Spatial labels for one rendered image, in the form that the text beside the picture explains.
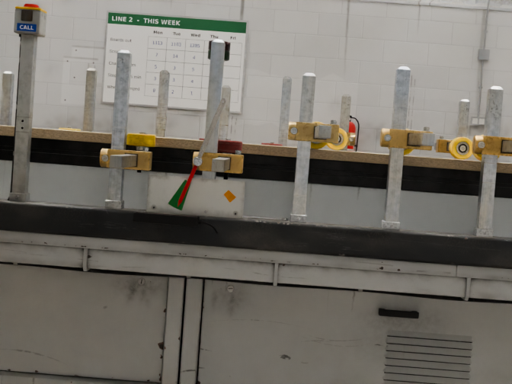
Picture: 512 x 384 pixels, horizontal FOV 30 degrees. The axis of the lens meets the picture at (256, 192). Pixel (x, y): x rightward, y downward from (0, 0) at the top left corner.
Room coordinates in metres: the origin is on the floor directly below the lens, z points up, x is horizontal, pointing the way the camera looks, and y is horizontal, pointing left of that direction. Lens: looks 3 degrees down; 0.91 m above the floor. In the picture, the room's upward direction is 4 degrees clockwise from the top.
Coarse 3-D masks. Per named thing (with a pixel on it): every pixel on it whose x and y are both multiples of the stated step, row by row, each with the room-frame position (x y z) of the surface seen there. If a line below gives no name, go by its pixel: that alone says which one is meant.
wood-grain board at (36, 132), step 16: (0, 128) 2.78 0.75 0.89; (32, 128) 2.78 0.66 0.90; (160, 144) 2.77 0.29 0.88; (176, 144) 2.77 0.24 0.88; (192, 144) 2.77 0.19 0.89; (256, 144) 3.14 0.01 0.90; (336, 160) 2.76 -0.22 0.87; (352, 160) 2.76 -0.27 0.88; (368, 160) 2.76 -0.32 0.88; (384, 160) 2.76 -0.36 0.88; (416, 160) 2.76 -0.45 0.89; (432, 160) 2.76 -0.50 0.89; (448, 160) 2.76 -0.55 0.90; (464, 160) 2.76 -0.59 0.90
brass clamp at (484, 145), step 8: (480, 136) 2.56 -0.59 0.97; (488, 136) 2.55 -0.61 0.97; (496, 136) 2.55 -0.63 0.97; (472, 144) 2.59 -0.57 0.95; (480, 144) 2.54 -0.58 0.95; (488, 144) 2.55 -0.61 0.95; (496, 144) 2.55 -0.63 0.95; (480, 152) 2.56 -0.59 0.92; (488, 152) 2.55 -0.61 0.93; (496, 152) 2.55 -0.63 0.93; (504, 152) 2.55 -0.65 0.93
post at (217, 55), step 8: (216, 40) 2.57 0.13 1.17; (216, 48) 2.57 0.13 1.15; (224, 48) 2.57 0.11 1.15; (216, 56) 2.57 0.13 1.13; (216, 64) 2.57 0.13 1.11; (216, 72) 2.57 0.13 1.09; (216, 80) 2.57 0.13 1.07; (208, 88) 2.57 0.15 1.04; (216, 88) 2.57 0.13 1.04; (208, 96) 2.57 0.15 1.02; (216, 96) 2.57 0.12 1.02; (208, 104) 2.57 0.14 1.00; (216, 104) 2.57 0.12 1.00; (208, 112) 2.57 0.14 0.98; (208, 120) 2.57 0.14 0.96; (208, 128) 2.57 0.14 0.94; (216, 128) 2.57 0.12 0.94; (216, 136) 2.57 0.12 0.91; (208, 144) 2.57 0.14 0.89; (216, 144) 2.57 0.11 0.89; (216, 152) 2.57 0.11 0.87; (208, 176) 2.57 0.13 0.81
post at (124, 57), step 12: (120, 60) 2.57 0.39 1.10; (120, 72) 2.57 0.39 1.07; (120, 84) 2.57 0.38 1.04; (120, 96) 2.57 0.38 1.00; (120, 108) 2.57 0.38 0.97; (120, 120) 2.57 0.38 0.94; (120, 132) 2.57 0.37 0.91; (120, 144) 2.57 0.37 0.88; (120, 168) 2.57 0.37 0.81; (120, 180) 2.57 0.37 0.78; (108, 192) 2.57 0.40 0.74; (120, 192) 2.57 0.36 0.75
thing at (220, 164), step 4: (212, 160) 2.29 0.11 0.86; (216, 160) 2.29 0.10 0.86; (220, 160) 2.29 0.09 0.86; (224, 160) 2.29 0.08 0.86; (228, 160) 2.46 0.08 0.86; (212, 164) 2.29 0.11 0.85; (216, 164) 2.29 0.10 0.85; (220, 164) 2.29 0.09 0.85; (224, 164) 2.29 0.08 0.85; (228, 164) 2.48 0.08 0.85; (212, 168) 2.29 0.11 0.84; (216, 168) 2.29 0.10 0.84; (220, 168) 2.29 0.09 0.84; (224, 168) 2.30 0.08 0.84; (228, 168) 2.49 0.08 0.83
